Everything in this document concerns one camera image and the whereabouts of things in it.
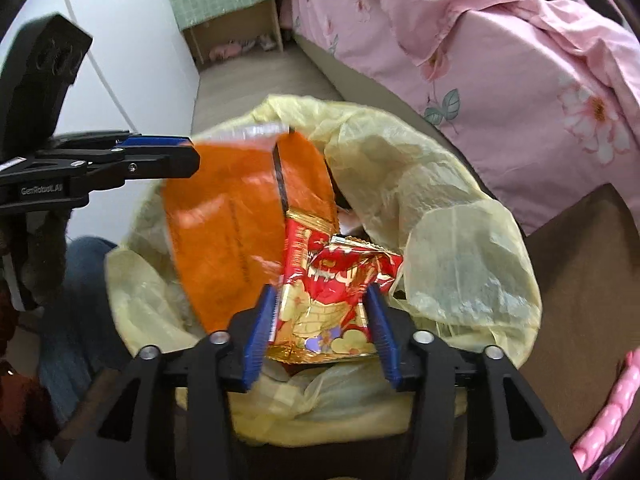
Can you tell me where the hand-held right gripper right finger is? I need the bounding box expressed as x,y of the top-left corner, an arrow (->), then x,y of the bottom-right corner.
365,285 -> 583,480

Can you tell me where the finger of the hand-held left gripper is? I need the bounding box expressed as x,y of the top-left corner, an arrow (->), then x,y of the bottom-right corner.
52,130 -> 194,155
75,153 -> 201,183

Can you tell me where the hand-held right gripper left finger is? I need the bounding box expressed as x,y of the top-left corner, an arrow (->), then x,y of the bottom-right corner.
55,285 -> 279,480

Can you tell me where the red gold snack packet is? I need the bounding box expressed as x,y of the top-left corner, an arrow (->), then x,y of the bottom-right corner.
265,207 -> 405,364

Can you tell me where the orange snack bag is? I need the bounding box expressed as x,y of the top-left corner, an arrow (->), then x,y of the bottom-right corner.
162,122 -> 341,336

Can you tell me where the yellow plastic bag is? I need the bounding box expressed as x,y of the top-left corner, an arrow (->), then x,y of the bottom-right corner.
104,94 -> 544,450

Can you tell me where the wooden nightstand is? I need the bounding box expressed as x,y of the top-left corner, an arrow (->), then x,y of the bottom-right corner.
182,0 -> 286,67

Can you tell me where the person's blue jeans leg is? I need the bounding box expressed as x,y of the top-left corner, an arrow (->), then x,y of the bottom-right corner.
37,236 -> 134,412

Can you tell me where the pink caterpillar toy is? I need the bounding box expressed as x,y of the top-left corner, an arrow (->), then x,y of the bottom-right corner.
571,349 -> 640,472

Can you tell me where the dark red cloth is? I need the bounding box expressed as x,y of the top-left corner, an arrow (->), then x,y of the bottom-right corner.
0,357 -> 57,443

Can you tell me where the pink floral duvet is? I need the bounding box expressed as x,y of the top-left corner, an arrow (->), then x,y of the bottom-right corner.
279,0 -> 640,237

